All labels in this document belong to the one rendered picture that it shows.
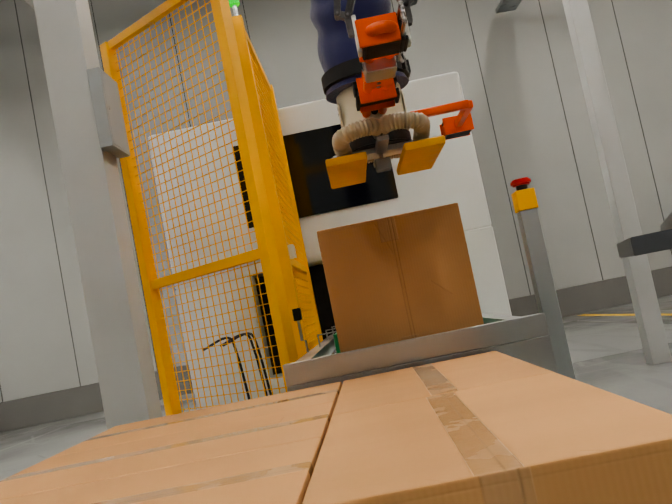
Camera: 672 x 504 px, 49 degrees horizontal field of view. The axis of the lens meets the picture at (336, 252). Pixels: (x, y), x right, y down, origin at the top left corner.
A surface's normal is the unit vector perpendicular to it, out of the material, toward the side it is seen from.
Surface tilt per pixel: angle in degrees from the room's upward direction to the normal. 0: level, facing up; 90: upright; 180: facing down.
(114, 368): 90
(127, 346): 90
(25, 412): 90
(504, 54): 90
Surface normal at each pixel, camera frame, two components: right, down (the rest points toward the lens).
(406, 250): -0.04, -0.07
